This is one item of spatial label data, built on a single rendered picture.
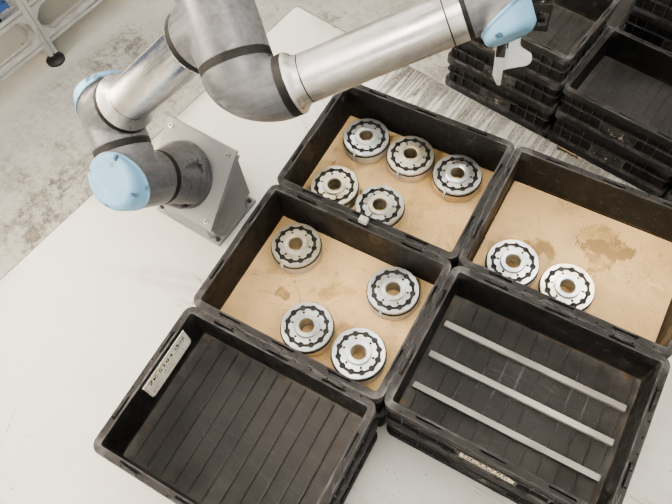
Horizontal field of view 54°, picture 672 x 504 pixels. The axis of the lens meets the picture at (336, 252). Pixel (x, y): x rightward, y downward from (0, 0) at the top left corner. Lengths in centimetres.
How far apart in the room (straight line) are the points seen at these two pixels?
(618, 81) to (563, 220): 95
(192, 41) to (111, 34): 213
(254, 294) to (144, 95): 44
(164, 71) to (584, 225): 87
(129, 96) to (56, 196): 149
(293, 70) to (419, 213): 53
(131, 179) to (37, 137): 164
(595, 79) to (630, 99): 12
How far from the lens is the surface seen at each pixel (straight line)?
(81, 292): 163
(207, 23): 103
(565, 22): 229
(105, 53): 311
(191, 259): 157
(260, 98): 100
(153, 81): 120
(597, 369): 133
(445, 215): 141
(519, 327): 132
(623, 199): 141
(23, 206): 276
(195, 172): 145
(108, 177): 135
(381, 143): 147
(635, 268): 143
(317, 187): 142
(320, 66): 98
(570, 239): 142
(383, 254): 133
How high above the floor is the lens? 204
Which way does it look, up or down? 62 degrees down
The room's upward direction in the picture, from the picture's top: 9 degrees counter-clockwise
